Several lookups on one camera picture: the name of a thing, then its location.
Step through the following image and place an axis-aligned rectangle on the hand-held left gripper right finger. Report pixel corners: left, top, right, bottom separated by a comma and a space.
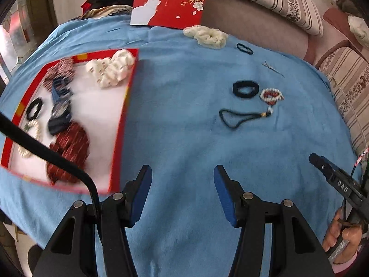
213, 164, 335, 277

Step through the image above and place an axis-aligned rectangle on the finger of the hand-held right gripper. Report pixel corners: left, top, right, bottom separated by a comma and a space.
309, 153, 366, 206

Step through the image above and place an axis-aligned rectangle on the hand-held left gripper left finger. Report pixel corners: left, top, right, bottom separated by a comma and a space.
33, 164, 153, 277

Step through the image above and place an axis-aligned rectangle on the dark red polka dot scrunchie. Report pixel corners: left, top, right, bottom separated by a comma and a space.
46, 121, 90, 186

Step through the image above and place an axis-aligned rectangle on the red box with white inside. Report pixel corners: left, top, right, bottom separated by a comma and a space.
0, 48, 139, 194

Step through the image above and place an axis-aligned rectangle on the blue wristwatch with striped strap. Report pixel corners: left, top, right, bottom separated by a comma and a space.
47, 76, 73, 135

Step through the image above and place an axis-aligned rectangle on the pearl bracelet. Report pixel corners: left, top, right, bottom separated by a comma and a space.
17, 120, 41, 159

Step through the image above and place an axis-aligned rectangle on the white cherry print scrunchie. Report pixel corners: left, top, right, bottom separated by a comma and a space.
85, 49, 136, 89

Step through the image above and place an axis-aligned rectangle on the black fuzzy hair tie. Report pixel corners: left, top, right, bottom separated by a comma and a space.
232, 79, 260, 99
26, 98, 43, 121

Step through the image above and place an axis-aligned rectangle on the red plaid scrunchie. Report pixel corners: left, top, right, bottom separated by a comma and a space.
43, 57, 76, 93

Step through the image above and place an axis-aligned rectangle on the person's right forearm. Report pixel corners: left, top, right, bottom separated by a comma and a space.
331, 251, 362, 275

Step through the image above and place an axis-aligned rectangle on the person's right hand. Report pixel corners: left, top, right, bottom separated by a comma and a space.
322, 208, 364, 264

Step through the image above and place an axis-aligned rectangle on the blue blanket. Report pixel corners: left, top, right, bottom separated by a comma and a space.
0, 14, 362, 277

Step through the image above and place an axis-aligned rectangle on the wide striped floral cushion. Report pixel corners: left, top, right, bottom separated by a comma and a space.
317, 46, 369, 152

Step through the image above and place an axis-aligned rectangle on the silver hair clip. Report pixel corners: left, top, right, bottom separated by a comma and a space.
261, 60, 286, 78

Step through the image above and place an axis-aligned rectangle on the pink quilted sofa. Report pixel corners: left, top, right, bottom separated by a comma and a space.
200, 0, 351, 64

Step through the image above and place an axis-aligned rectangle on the cream lace scrunchie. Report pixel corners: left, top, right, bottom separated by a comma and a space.
183, 25, 229, 50

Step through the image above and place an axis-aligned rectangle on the brown patterned cloth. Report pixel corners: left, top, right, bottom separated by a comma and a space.
82, 4, 134, 20

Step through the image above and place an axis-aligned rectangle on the red flower print box lid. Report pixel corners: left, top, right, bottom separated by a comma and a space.
130, 0, 211, 30

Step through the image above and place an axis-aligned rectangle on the red and white string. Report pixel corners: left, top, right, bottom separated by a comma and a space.
352, 147, 369, 168

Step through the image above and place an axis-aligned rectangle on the dark green cord with pendant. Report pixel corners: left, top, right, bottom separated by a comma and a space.
219, 106, 273, 129

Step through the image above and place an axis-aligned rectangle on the red and white bead bracelet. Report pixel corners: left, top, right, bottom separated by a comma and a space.
259, 88, 285, 105

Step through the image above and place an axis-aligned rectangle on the black cable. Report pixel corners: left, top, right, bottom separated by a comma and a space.
0, 112, 102, 208

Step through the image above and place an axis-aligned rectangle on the thin black hair tie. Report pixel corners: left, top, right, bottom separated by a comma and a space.
236, 43, 254, 55

